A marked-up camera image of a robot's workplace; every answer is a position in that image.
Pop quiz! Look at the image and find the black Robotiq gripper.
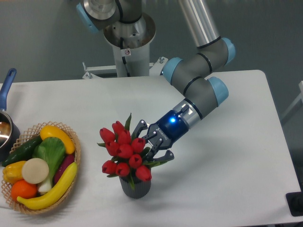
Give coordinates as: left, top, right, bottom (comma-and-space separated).
131, 109, 189, 166

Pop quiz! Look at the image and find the red tulip bouquet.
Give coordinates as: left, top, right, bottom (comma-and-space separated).
98, 115, 156, 184

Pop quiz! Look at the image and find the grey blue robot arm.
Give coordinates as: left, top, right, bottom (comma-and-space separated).
76, 0, 235, 165

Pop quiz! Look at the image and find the dark grey ribbed vase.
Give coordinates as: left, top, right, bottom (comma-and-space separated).
119, 175, 152, 199

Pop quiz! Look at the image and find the purple sweet potato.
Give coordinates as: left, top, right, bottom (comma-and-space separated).
53, 154, 74, 185

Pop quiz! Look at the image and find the green bok choy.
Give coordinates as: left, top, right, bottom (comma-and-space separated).
32, 137, 65, 195

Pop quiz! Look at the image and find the yellow squash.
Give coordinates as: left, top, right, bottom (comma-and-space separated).
40, 125, 75, 155

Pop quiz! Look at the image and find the yellow banana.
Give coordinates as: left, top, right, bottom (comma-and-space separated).
17, 162, 78, 210

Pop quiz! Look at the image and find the beige round disc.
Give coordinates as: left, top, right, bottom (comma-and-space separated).
21, 158, 49, 184

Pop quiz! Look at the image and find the woven wicker basket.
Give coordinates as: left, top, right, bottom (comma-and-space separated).
1, 122, 81, 215

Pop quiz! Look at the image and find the green cucumber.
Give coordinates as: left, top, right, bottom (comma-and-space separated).
2, 136, 42, 167

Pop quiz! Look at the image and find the orange fruit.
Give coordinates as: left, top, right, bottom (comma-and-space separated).
10, 180, 37, 201

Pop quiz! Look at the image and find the yellow bell pepper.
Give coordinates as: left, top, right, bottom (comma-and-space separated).
2, 161, 26, 184

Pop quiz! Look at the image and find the black device at edge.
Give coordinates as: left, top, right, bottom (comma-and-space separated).
285, 192, 303, 217

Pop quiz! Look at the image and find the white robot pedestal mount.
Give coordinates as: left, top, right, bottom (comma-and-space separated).
83, 13, 168, 79

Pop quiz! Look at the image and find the blue handled saucepan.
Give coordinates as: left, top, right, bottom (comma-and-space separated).
0, 68, 20, 162

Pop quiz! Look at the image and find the white frame at right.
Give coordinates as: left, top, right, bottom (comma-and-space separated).
280, 81, 303, 125

